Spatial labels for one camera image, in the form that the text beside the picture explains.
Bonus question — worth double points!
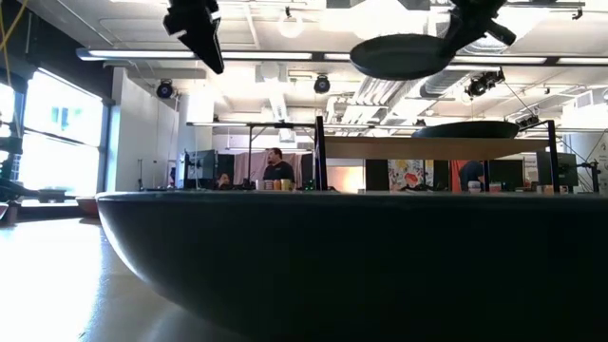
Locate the black monitor on stand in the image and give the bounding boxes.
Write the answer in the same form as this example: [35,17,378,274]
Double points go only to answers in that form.
[183,149,218,190]
[536,150,580,187]

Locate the yellow hanging cable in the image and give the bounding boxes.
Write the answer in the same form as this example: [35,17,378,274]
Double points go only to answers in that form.
[0,0,29,77]

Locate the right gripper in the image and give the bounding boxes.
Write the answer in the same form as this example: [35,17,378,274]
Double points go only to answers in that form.
[439,0,517,57]

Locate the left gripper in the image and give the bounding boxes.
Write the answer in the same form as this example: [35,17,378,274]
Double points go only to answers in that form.
[163,0,225,75]

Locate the wooden shelf with black legs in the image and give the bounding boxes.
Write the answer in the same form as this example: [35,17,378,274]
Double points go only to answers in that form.
[313,115,565,194]

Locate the white ceiling pipes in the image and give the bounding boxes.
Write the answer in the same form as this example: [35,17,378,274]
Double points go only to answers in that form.
[353,78,419,120]

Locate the dark grey plate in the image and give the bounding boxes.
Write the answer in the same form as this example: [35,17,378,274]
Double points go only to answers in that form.
[410,120,521,140]

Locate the long linear ceiling light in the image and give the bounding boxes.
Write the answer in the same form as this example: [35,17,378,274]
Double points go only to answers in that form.
[75,47,608,67]

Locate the dark green plate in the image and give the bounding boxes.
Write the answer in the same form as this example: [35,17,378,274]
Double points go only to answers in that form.
[96,189,608,342]

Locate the black partition panel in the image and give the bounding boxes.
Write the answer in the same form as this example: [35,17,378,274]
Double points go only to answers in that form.
[365,159,390,192]

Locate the beige curtain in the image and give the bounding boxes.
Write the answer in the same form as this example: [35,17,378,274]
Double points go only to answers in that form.
[232,151,305,187]

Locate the large bright window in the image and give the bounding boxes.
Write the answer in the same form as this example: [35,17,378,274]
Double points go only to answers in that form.
[0,67,106,200]

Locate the silver ventilation duct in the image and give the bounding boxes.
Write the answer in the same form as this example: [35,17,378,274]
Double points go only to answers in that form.
[420,35,523,99]

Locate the black background rig frame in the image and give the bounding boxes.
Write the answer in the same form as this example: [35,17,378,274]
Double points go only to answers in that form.
[186,121,317,191]

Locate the white round ceiling lamp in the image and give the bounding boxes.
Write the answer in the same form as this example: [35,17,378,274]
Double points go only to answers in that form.
[277,11,305,39]

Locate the black ceiling spotlight cluster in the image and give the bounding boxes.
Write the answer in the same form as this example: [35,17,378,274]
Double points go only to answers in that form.
[464,68,506,99]

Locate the floral poster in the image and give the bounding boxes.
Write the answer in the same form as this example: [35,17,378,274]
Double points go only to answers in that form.
[388,159,427,192]

